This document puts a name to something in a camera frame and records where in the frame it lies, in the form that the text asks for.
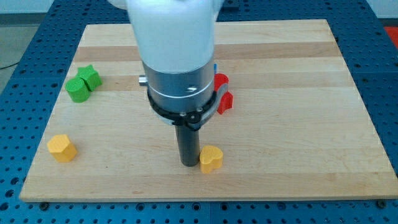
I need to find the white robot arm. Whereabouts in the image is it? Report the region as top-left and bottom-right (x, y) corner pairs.
(109, 0), (224, 125)

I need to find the yellow hexagon block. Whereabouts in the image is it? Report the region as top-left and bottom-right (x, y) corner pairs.
(47, 134), (78, 162)

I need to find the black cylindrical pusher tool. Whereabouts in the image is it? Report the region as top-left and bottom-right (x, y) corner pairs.
(175, 126), (200, 167)

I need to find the red star block lower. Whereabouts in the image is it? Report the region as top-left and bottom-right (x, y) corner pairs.
(217, 91), (234, 114)

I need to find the red block upper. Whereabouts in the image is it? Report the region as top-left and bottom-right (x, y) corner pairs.
(214, 73), (229, 91)

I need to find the yellow heart block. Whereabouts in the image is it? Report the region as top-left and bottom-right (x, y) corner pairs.
(200, 145), (223, 174)

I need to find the wooden board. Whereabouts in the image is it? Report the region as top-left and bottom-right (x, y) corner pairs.
(20, 20), (397, 202)

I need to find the green star block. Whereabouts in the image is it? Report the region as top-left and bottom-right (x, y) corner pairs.
(76, 65), (102, 91)

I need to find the green cylinder block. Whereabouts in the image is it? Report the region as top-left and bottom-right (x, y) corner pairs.
(65, 78), (90, 103)

